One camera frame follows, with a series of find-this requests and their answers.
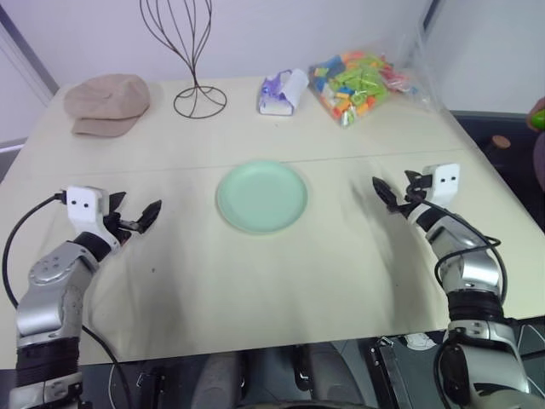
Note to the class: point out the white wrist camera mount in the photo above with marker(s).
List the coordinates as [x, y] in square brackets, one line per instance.
[83, 203]
[445, 182]

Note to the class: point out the person's bare hand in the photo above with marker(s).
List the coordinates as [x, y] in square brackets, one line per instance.
[540, 104]

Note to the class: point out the white purple tissue pack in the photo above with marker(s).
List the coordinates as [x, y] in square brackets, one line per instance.
[279, 96]

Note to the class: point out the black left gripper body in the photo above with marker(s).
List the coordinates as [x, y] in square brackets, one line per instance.
[118, 225]

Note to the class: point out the beige flat cap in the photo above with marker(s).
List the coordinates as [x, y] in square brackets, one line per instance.
[106, 102]

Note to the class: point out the dark grey rounded shape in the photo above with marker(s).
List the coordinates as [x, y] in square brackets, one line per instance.
[219, 381]
[330, 375]

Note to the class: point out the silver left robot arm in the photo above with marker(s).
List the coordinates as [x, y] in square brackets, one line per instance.
[47, 294]

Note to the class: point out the blurry green object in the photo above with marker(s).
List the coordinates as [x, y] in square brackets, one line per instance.
[538, 120]

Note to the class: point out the black flat bracket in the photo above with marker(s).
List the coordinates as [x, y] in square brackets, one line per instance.
[389, 370]

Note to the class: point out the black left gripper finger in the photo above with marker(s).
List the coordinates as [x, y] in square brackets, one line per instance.
[117, 200]
[150, 215]

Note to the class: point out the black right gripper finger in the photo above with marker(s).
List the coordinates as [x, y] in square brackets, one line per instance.
[385, 191]
[416, 176]

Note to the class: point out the clear bag of colourful blocks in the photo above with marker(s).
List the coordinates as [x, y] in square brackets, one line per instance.
[357, 83]

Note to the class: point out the cream tablecloth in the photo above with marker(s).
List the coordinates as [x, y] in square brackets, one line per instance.
[272, 272]

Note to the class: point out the grey window frame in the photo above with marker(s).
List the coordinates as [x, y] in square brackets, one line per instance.
[25, 47]

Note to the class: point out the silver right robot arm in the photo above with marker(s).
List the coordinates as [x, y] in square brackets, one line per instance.
[468, 272]

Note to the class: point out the small brown round disc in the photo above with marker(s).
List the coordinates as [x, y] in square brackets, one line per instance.
[501, 141]

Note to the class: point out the mint green plate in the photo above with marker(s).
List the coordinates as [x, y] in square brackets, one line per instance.
[262, 196]

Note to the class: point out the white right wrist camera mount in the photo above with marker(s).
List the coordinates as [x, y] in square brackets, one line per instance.
[445, 182]

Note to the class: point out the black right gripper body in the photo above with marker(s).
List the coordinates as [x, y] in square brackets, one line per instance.
[415, 194]

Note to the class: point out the black side table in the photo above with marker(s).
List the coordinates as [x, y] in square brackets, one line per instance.
[489, 128]

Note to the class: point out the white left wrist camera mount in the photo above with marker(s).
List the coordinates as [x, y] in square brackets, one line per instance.
[83, 203]

